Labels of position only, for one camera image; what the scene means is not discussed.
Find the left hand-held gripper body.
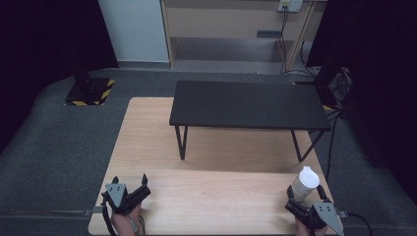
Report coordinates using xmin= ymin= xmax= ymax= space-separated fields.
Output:
xmin=101 ymin=182 xmax=152 ymax=216

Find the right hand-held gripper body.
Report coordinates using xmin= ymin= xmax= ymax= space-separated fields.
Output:
xmin=284 ymin=200 xmax=345 ymax=236

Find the white cup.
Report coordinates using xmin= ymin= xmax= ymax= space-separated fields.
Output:
xmin=291 ymin=165 xmax=321 ymax=203

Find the person's right hand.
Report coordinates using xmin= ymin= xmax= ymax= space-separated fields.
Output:
xmin=294 ymin=217 xmax=329 ymax=236

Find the person's left hand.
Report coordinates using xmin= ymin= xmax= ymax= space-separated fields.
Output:
xmin=110 ymin=204 xmax=144 ymax=236

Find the black striped stand base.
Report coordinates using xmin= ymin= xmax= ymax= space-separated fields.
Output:
xmin=64 ymin=77 xmax=116 ymax=107

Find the black metal-legged shelf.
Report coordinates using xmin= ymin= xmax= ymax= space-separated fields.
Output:
xmin=168 ymin=80 xmax=333 ymax=163

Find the black stand pole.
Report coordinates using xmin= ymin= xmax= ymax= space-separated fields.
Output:
xmin=65 ymin=0 xmax=96 ymax=94

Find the dark curtain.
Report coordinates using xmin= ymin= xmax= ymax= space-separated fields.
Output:
xmin=0 ymin=0 xmax=120 ymax=155
xmin=306 ymin=0 xmax=417 ymax=206

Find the light wooden cabinet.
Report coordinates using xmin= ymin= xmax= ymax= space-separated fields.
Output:
xmin=159 ymin=0 xmax=328 ymax=73

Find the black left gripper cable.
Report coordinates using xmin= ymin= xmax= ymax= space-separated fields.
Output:
xmin=101 ymin=196 xmax=118 ymax=236

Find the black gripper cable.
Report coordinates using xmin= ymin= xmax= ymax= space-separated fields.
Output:
xmin=346 ymin=211 xmax=374 ymax=236
xmin=101 ymin=196 xmax=118 ymax=236

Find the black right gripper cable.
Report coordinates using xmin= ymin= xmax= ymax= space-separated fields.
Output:
xmin=346 ymin=211 xmax=374 ymax=236

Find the black floor cable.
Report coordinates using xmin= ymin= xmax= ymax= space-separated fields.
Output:
xmin=325 ymin=107 xmax=344 ymax=182

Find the tangled cable bundle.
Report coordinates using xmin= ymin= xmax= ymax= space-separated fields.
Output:
xmin=327 ymin=66 xmax=354 ymax=101

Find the black socket cable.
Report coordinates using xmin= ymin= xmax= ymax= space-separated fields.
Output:
xmin=277 ymin=6 xmax=318 ymax=77

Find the white wall socket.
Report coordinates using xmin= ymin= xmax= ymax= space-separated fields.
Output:
xmin=276 ymin=0 xmax=304 ymax=14

